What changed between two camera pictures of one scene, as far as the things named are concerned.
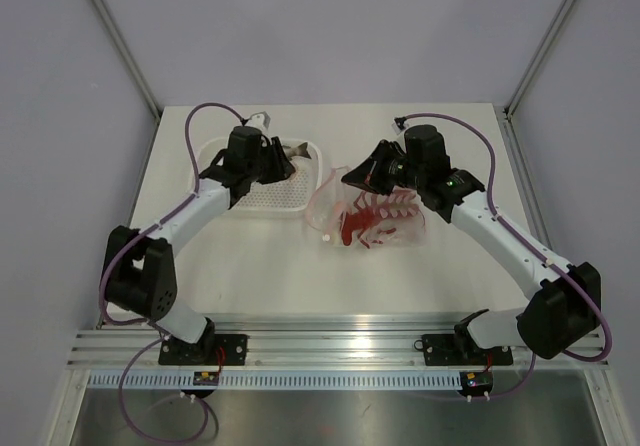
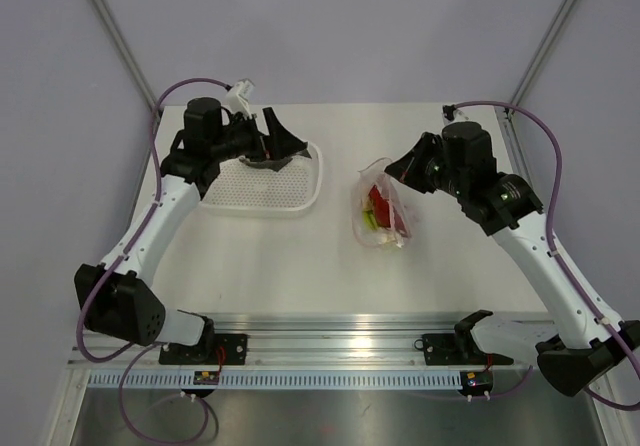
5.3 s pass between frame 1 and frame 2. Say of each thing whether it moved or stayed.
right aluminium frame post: stayed
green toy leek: moved
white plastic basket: stayed
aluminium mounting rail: stayed
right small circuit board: stayed
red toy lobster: moved
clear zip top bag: moved
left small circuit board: stayed
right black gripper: moved
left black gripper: moved
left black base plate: stayed
